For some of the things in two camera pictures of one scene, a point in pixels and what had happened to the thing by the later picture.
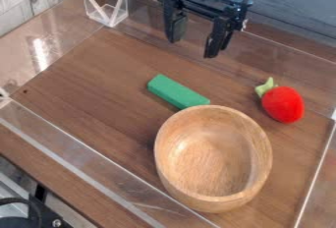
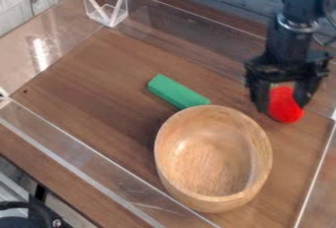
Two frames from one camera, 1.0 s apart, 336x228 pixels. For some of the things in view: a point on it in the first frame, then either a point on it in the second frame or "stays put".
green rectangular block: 178,93 stays put
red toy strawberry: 283,101 stays put
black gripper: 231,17 -> 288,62
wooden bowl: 212,157 stays put
